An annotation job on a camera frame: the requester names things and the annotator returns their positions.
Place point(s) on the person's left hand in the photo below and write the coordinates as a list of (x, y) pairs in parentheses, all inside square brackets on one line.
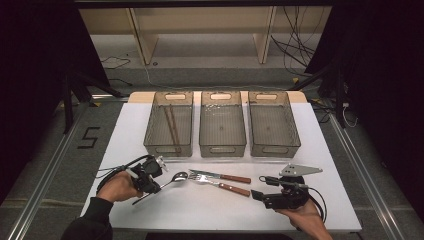
[(116, 188)]

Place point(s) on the aluminium floor rail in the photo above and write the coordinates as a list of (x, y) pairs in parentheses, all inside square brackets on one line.
[(42, 186), (373, 193)]

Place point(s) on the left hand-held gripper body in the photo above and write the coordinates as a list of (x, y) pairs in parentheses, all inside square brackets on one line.
[(148, 168)]

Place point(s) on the dark curtain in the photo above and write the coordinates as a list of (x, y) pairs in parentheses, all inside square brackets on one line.
[(33, 66), (383, 66)]

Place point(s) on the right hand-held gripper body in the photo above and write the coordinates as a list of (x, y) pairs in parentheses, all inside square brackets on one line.
[(286, 200)]

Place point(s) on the silver metal spoon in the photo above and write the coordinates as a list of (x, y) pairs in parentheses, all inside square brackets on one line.
[(180, 176)]

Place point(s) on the smoky transparent plastic bin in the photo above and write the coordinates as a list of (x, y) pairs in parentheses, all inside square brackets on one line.
[(273, 130), (156, 126), (221, 133)]

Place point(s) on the white table cover sheet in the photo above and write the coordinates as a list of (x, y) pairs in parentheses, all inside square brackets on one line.
[(200, 213)]

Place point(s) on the person's right hand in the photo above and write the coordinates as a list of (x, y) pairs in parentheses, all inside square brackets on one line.
[(306, 216)]

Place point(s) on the black metal frame bar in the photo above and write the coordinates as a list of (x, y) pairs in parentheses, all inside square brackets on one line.
[(200, 3)]

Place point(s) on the light wooden shelf unit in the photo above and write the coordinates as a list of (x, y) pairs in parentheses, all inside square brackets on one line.
[(200, 20)]

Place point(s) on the black metal stand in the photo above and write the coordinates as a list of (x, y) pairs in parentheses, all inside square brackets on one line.
[(340, 100), (68, 106)]

